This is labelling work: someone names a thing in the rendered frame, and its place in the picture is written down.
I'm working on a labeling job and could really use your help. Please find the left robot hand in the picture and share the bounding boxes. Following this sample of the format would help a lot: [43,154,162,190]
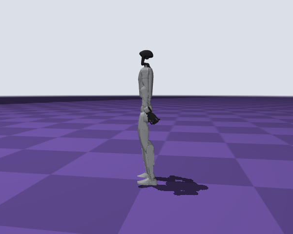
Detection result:
[146,107,160,123]

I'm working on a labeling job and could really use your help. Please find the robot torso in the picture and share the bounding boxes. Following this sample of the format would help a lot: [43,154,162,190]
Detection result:
[138,65,153,113]

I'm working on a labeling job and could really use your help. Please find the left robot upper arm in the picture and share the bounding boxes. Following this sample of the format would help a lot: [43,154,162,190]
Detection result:
[141,68,149,91]

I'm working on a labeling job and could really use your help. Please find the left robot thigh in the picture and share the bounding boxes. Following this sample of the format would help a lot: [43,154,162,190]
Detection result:
[138,112,152,152]

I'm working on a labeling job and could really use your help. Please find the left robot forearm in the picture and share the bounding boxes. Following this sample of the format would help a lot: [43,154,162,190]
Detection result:
[141,87,150,113]

